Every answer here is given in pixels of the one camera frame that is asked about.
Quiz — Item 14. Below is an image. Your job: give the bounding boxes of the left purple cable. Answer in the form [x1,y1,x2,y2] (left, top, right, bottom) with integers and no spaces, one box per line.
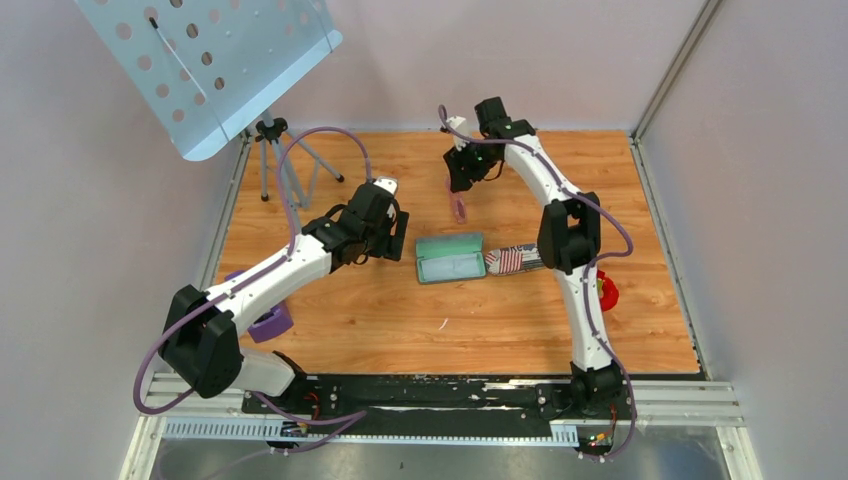
[132,126,376,458]

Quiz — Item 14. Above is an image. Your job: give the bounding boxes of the grey-green glasses case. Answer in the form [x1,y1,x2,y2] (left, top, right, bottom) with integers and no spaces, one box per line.
[415,232,486,285]

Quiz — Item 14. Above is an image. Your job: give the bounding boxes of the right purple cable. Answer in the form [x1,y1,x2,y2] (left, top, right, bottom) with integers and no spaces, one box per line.
[437,104,639,463]

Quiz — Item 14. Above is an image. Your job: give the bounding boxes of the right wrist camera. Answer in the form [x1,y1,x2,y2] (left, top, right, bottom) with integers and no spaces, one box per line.
[444,116,472,142]

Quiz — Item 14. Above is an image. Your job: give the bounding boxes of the light blue cloth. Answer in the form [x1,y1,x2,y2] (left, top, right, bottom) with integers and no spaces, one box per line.
[421,256,481,282]

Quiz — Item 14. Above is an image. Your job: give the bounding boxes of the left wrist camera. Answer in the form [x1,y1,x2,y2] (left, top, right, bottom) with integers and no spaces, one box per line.
[374,176,399,197]

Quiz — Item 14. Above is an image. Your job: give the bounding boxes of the purple glasses case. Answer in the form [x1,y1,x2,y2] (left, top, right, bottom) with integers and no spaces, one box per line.
[219,270,293,343]

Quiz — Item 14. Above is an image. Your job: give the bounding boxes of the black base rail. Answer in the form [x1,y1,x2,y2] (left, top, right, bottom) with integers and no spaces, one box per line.
[140,372,747,446]

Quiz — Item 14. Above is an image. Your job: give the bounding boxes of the perforated metal music stand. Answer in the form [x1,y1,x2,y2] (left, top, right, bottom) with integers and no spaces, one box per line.
[74,0,346,254]

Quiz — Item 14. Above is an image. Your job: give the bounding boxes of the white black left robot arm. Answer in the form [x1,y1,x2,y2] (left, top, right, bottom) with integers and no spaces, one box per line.
[157,176,409,413]

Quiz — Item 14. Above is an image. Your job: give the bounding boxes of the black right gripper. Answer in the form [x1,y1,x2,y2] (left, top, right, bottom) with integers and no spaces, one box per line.
[444,136,500,194]

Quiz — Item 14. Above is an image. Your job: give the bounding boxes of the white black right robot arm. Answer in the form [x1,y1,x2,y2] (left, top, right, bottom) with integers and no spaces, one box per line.
[438,97,635,418]

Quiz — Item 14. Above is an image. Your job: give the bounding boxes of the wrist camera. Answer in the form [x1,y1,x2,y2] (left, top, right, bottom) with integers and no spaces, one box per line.
[374,176,399,197]
[444,116,472,142]

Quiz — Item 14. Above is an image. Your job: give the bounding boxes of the pink transparent sunglasses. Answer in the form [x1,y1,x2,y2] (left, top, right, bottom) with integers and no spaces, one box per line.
[445,176,467,225]

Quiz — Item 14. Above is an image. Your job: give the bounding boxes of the flag print glasses case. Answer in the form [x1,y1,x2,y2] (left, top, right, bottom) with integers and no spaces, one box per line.
[484,243,544,276]

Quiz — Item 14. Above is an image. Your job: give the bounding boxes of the purple cable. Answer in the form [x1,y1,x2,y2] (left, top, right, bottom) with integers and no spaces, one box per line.
[437,104,639,463]
[132,126,376,458]

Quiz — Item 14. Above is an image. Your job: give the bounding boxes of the red toy arch block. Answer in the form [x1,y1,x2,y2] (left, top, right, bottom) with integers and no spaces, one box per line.
[596,269,620,312]

